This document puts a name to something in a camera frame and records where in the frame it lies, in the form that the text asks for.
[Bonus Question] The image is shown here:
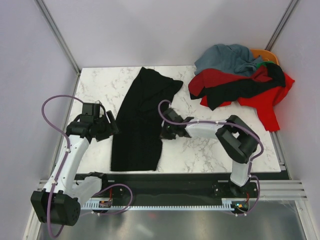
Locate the left aluminium corner post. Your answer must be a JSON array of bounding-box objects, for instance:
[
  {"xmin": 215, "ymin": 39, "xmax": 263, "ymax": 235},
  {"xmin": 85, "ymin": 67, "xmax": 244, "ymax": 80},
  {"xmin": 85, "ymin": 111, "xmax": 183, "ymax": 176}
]
[{"xmin": 33, "ymin": 0, "xmax": 82, "ymax": 76}]

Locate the grey-blue t-shirt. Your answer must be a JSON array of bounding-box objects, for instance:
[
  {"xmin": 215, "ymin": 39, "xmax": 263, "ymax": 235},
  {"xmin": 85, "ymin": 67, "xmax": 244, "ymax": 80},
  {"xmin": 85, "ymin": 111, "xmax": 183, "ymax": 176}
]
[{"xmin": 194, "ymin": 44, "xmax": 263, "ymax": 77}]

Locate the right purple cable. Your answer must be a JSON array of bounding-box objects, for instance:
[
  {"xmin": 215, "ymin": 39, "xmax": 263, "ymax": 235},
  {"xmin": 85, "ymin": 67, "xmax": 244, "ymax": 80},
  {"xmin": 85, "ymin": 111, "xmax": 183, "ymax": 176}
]
[{"xmin": 158, "ymin": 99, "xmax": 265, "ymax": 217}]

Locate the white cable duct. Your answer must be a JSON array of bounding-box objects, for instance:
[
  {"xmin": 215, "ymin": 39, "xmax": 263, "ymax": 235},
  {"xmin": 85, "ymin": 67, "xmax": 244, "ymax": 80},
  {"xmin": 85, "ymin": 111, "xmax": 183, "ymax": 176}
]
[{"xmin": 81, "ymin": 198, "xmax": 249, "ymax": 211}]

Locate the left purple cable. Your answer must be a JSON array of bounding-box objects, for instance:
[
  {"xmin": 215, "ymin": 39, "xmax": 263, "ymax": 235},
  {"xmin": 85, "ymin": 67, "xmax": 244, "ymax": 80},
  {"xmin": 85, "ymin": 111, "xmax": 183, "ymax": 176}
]
[{"xmin": 41, "ymin": 94, "xmax": 133, "ymax": 238}]

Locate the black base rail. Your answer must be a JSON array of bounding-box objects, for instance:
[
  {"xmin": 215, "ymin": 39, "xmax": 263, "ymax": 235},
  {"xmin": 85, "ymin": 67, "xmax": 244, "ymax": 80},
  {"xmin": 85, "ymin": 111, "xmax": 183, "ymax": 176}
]
[{"xmin": 74, "ymin": 172, "xmax": 261, "ymax": 207}]

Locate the green garment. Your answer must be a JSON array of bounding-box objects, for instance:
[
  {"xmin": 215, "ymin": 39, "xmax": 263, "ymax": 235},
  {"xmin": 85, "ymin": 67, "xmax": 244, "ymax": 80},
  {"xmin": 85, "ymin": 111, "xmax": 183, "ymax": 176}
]
[{"xmin": 256, "ymin": 60, "xmax": 275, "ymax": 69}]

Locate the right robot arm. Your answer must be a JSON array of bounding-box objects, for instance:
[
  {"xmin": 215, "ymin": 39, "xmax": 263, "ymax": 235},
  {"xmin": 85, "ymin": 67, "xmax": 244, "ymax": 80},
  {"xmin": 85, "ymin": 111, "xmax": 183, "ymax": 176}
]
[{"xmin": 159, "ymin": 108, "xmax": 261, "ymax": 197}]

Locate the aluminium extrusion frame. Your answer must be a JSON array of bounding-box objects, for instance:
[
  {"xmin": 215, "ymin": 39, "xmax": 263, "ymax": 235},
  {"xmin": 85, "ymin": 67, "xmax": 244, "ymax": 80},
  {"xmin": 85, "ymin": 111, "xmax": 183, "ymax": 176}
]
[{"xmin": 23, "ymin": 139, "xmax": 320, "ymax": 240}]

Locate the purple cable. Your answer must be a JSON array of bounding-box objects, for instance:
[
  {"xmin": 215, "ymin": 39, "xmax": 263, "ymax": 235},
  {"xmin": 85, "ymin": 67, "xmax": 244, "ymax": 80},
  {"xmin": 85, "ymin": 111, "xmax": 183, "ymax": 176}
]
[
  {"xmin": 41, "ymin": 94, "xmax": 133, "ymax": 238},
  {"xmin": 158, "ymin": 99, "xmax": 265, "ymax": 217}
]

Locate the aluminium corner post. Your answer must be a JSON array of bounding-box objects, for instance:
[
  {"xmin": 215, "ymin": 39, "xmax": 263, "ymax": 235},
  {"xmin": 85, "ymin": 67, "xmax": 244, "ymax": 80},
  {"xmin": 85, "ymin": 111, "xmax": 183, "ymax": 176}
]
[
  {"xmin": 33, "ymin": 0, "xmax": 82, "ymax": 76},
  {"xmin": 264, "ymin": 0, "xmax": 300, "ymax": 51}
]

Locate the right aluminium corner post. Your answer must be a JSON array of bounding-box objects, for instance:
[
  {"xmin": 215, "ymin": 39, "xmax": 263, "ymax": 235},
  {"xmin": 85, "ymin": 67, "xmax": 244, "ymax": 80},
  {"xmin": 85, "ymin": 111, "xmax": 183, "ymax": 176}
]
[{"xmin": 264, "ymin": 0, "xmax": 300, "ymax": 51}]

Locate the orange basket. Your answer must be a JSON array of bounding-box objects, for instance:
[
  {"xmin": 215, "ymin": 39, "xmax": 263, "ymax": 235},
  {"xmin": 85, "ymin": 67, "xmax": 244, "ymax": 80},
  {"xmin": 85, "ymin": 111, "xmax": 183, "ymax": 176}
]
[{"xmin": 250, "ymin": 48, "xmax": 279, "ymax": 65}]

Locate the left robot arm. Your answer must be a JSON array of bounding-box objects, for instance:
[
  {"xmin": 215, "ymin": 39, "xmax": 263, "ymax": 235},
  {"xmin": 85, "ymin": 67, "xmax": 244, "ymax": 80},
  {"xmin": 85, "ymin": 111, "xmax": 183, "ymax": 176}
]
[{"xmin": 30, "ymin": 102, "xmax": 119, "ymax": 226}]

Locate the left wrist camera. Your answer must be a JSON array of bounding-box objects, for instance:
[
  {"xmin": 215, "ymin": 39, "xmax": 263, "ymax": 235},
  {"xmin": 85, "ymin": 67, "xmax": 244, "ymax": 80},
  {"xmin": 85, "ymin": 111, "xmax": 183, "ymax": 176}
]
[{"xmin": 94, "ymin": 100, "xmax": 103, "ymax": 106}]

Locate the red t-shirt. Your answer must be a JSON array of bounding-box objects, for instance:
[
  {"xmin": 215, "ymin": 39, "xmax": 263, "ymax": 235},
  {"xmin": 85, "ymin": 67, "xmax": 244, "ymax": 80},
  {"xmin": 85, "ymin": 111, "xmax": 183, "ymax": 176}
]
[{"xmin": 200, "ymin": 73, "xmax": 295, "ymax": 132}]

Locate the black t-shirt in pile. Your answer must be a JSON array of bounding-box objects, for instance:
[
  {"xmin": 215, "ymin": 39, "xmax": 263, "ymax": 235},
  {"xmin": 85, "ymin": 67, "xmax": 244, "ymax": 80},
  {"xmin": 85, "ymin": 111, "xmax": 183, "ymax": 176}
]
[{"xmin": 188, "ymin": 63, "xmax": 286, "ymax": 110}]

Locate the black t-shirt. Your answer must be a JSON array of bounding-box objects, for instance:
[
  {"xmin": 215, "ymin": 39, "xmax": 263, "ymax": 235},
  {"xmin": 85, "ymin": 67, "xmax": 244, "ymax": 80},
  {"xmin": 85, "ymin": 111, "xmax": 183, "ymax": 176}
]
[
  {"xmin": 110, "ymin": 67, "xmax": 183, "ymax": 172},
  {"xmin": 188, "ymin": 63, "xmax": 286, "ymax": 110}
]

